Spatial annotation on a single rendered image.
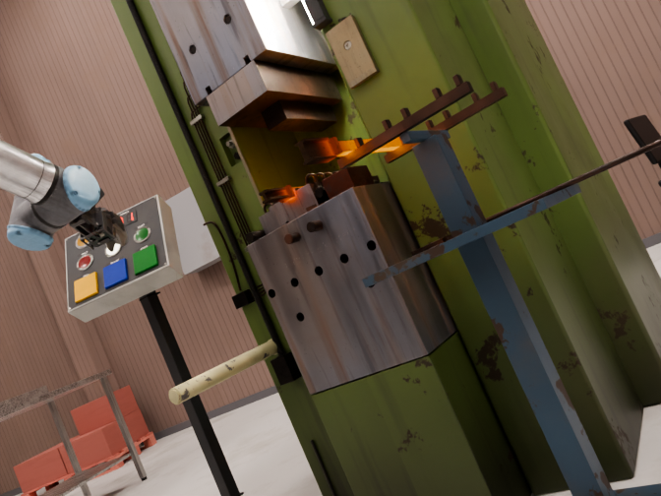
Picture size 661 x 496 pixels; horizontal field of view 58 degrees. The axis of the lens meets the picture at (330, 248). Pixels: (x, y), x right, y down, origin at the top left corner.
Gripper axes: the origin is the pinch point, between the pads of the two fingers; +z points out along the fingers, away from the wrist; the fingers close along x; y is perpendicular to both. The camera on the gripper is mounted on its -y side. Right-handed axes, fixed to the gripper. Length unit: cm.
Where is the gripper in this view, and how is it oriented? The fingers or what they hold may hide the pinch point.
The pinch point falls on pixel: (122, 239)
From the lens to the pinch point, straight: 173.0
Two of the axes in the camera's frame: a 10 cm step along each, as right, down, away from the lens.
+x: 9.0, -4.1, -1.1
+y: 2.8, 7.8, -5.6
